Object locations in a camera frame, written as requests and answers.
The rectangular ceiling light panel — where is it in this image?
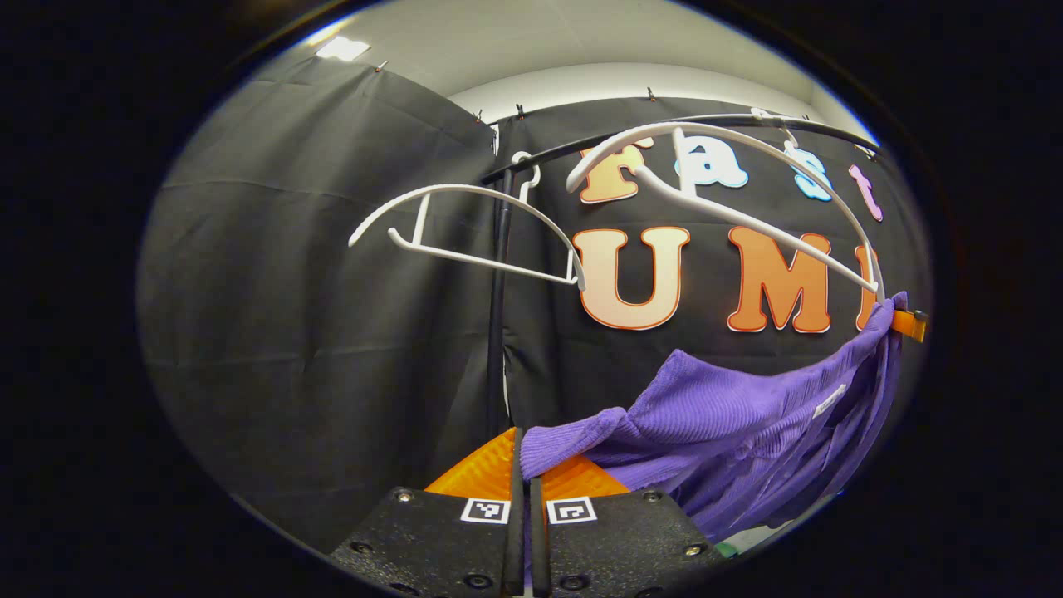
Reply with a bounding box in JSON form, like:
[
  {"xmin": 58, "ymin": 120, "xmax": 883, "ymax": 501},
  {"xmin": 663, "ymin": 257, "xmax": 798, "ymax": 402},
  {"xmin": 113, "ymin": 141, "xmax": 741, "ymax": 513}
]
[{"xmin": 315, "ymin": 37, "xmax": 372, "ymax": 63}]

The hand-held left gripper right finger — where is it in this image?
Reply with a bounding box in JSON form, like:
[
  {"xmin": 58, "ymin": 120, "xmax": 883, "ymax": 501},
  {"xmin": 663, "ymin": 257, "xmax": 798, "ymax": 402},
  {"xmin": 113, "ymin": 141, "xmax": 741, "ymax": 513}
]
[{"xmin": 529, "ymin": 453, "xmax": 732, "ymax": 598}]

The black clothes rack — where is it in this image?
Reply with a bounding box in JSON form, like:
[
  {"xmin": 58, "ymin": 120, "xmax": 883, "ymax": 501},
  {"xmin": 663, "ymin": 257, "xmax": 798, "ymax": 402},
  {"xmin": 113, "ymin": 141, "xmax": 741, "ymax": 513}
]
[{"xmin": 480, "ymin": 113, "xmax": 883, "ymax": 439}]

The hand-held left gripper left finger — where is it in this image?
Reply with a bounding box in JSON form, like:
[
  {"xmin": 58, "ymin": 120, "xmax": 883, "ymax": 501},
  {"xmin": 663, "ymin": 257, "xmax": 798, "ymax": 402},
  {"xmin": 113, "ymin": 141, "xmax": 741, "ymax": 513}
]
[{"xmin": 331, "ymin": 427, "xmax": 527, "ymax": 598}]

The white plastic clothes hanger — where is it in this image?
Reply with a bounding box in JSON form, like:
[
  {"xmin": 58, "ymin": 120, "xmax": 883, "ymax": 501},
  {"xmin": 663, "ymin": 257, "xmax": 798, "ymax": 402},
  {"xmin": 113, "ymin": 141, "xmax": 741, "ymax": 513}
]
[
  {"xmin": 347, "ymin": 151, "xmax": 587, "ymax": 292},
  {"xmin": 566, "ymin": 106, "xmax": 887, "ymax": 305}
]

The purple ribbed shirt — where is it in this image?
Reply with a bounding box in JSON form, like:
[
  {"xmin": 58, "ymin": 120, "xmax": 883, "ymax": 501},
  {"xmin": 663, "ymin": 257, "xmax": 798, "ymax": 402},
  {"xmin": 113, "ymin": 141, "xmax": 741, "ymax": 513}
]
[{"xmin": 521, "ymin": 291, "xmax": 909, "ymax": 545}]

